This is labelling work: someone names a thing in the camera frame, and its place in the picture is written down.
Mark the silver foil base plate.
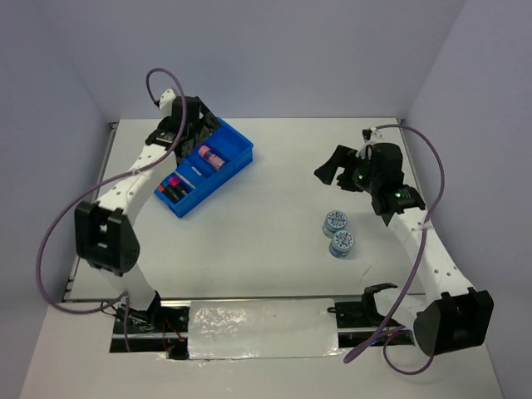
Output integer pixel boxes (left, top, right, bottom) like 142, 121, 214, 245
188, 298, 341, 360

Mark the blue compartment tray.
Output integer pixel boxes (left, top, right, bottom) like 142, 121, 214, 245
155, 118, 254, 218

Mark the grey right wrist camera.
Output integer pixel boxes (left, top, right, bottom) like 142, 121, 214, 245
357, 127, 382, 159

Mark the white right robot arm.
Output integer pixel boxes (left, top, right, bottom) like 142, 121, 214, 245
314, 143, 494, 356

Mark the blue paint jar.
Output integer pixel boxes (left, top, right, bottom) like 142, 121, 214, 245
323, 209, 348, 238
328, 230, 354, 259

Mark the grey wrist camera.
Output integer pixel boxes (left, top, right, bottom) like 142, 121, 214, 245
357, 127, 382, 159
158, 88, 176, 119

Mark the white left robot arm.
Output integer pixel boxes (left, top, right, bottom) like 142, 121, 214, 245
75, 96, 221, 332

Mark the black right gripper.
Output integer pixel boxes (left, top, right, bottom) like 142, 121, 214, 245
313, 145, 380, 194

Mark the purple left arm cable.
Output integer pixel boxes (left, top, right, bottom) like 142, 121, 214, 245
36, 68, 188, 353

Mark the pink lidded small bottle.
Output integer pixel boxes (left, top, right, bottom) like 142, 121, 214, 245
198, 145, 226, 170

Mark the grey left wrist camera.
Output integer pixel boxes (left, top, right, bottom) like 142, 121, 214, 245
158, 88, 176, 119

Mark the pink capped black highlighter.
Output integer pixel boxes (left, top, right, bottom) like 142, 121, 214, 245
168, 176, 188, 198

